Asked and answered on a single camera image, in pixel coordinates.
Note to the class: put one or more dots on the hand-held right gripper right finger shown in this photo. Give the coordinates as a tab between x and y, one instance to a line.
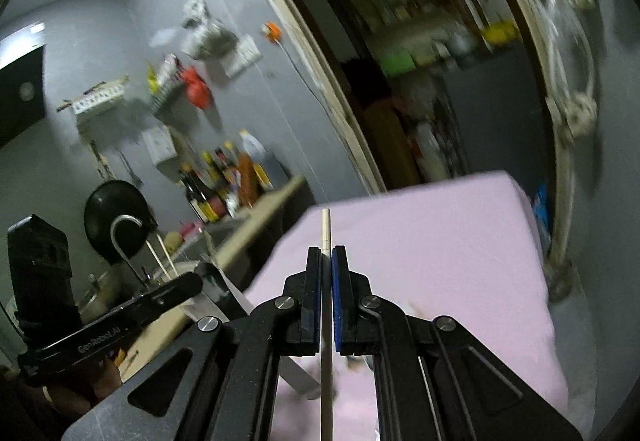
339	301

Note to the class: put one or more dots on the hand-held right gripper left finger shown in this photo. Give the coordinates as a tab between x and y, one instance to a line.
312	301

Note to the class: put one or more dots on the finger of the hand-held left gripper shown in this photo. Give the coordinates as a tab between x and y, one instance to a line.
175	291

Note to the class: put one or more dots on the white plastic utensil holder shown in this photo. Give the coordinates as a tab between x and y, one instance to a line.
295	373

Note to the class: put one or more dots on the person's left forearm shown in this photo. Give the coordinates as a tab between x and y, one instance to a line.
25	416

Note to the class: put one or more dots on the person's left hand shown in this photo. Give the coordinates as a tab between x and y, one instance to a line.
85	386

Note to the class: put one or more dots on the yellow sponge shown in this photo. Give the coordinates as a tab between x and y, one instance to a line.
172	240

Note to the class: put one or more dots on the steel sink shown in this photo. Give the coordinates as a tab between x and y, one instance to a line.
220	233

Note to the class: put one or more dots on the steel faucet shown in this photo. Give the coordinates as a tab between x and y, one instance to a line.
125	221

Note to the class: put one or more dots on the black wok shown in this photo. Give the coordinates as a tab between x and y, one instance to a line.
115	216

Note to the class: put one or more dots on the beige kitchen counter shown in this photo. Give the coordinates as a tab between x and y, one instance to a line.
265	216

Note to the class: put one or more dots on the pink tablecloth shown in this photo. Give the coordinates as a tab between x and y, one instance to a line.
425	246

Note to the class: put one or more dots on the hanging metal utensil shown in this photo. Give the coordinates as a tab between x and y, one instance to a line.
131	171

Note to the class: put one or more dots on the orange sauce bottle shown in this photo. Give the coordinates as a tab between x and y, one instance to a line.
246	181

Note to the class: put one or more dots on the hanging wooden utensil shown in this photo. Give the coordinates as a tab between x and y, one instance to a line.
102	161

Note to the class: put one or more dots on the black range hood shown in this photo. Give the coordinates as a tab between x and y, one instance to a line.
20	91

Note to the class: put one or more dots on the red plastic bag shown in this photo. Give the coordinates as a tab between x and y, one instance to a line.
196	86

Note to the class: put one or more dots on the yellow packet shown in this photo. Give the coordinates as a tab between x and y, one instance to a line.
152	76

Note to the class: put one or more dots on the blue packet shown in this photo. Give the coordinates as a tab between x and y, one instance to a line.
541	211

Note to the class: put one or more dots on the grey cabinet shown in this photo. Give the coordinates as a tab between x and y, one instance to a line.
495	111

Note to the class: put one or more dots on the green box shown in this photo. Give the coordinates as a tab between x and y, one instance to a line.
397	62

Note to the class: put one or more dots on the clear hanging plastic bag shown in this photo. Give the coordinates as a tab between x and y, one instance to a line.
207	36

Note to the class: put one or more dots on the orange plug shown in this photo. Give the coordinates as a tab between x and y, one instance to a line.
273	31

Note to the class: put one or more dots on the steel pot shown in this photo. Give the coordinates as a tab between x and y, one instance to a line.
461	43

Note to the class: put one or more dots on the yellow basin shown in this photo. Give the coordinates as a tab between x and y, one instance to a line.
498	32

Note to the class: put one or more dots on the white wall box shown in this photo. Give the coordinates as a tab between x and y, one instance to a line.
159	146

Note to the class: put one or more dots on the white wall basket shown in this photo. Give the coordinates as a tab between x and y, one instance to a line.
97	98

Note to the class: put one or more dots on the grey wall shelf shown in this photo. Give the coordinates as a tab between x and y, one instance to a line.
167	96

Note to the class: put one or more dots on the white wall switch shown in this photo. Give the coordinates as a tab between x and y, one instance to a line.
243	55

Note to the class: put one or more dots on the white door frame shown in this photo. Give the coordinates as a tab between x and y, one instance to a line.
300	46

